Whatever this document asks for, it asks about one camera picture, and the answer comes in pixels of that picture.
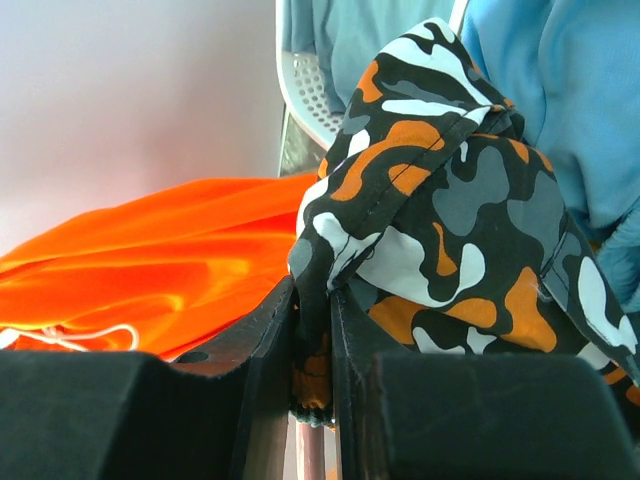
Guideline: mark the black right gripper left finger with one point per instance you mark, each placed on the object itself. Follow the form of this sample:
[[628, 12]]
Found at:
[[217, 412]]

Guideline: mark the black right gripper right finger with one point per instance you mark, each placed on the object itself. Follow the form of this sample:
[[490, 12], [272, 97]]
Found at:
[[406, 415]]

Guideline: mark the light pink hanger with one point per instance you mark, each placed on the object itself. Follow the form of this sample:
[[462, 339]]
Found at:
[[311, 454]]

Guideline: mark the camouflage patterned shorts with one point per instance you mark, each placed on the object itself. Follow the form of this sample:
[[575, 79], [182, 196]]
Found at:
[[450, 228]]

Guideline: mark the orange shorts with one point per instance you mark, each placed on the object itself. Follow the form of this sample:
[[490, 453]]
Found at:
[[159, 274]]

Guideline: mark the light blue shorts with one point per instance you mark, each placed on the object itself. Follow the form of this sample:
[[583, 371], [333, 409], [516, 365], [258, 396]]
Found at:
[[572, 70]]

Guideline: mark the white laundry basket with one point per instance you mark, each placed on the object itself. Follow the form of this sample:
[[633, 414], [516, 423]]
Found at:
[[302, 83]]

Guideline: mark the grey-blue cloth in basket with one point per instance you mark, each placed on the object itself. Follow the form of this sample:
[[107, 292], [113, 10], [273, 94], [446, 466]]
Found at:
[[346, 35]]

